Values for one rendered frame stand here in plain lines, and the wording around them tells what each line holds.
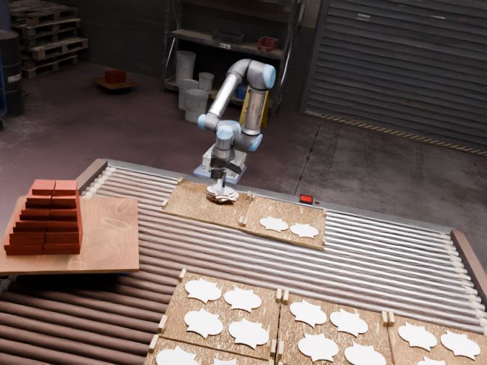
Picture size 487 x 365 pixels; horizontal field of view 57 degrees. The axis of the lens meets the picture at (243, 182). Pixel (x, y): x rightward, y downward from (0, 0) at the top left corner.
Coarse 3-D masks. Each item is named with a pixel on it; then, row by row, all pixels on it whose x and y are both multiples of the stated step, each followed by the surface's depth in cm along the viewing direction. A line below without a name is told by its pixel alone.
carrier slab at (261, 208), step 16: (256, 208) 236; (272, 208) 238; (288, 208) 241; (304, 208) 243; (256, 224) 222; (288, 224) 227; (304, 224) 229; (320, 224) 231; (288, 240) 215; (304, 240) 216; (320, 240) 218
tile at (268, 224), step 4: (268, 216) 229; (260, 220) 224; (264, 220) 224; (268, 220) 225; (272, 220) 226; (276, 220) 226; (280, 220) 227; (260, 224) 222; (264, 224) 221; (268, 224) 222; (272, 224) 223; (276, 224) 223; (280, 224) 224; (284, 224) 224; (268, 228) 219; (272, 228) 219; (276, 228) 220; (280, 228) 220; (284, 228) 221
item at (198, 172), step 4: (200, 168) 281; (244, 168) 290; (196, 172) 275; (200, 172) 276; (204, 172) 277; (200, 176) 274; (204, 176) 273; (208, 176) 273; (240, 176) 280; (228, 180) 272; (232, 180) 273; (236, 180) 274
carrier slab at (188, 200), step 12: (180, 192) 238; (192, 192) 240; (204, 192) 242; (240, 192) 248; (168, 204) 226; (180, 204) 228; (192, 204) 229; (204, 204) 231; (216, 204) 233; (228, 204) 235; (240, 204) 236; (180, 216) 219; (192, 216) 220; (204, 216) 221; (216, 216) 223; (228, 216) 225; (240, 216) 226; (240, 228) 217
